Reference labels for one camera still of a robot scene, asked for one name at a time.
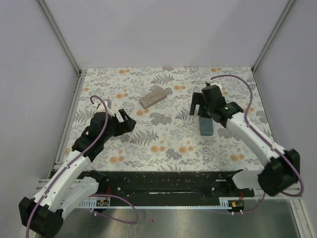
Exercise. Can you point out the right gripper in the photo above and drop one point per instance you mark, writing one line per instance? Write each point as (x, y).
(200, 104)

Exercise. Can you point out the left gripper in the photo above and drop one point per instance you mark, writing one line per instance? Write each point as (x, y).
(121, 124)

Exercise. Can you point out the grey-blue glasses case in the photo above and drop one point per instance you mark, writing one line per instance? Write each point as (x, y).
(206, 126)

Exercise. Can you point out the beige felt glasses case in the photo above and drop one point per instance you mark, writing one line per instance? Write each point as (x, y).
(153, 98)

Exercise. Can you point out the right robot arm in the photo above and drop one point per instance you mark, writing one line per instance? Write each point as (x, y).
(281, 166)

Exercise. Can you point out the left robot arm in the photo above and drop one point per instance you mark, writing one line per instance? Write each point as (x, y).
(46, 211)

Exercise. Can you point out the floral table mat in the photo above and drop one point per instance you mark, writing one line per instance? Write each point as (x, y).
(166, 137)

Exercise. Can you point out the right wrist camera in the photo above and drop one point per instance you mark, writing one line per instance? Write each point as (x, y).
(210, 82)

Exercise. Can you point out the left aluminium frame post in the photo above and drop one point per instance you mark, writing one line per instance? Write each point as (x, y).
(58, 34)

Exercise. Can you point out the aluminium frame post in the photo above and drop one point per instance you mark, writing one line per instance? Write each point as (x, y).
(58, 34)
(273, 34)

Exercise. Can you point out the right aluminium frame post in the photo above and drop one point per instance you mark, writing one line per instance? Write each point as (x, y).
(273, 34)

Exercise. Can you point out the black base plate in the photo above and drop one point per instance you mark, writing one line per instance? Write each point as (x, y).
(172, 184)

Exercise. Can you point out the white slotted cable duct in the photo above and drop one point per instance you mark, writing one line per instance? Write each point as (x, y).
(162, 202)

